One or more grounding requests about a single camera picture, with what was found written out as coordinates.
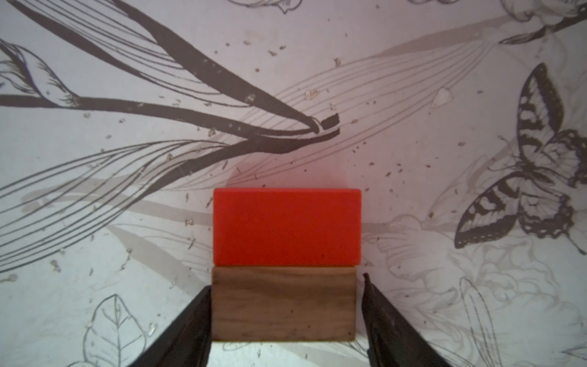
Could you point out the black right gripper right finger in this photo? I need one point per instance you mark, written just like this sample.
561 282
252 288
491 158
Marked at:
392 340

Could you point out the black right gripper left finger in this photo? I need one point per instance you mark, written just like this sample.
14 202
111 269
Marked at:
187 341

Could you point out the brown wooden block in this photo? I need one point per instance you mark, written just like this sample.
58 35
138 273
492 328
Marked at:
284 304

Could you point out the red rectangular block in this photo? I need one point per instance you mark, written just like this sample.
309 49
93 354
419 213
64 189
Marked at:
287 227

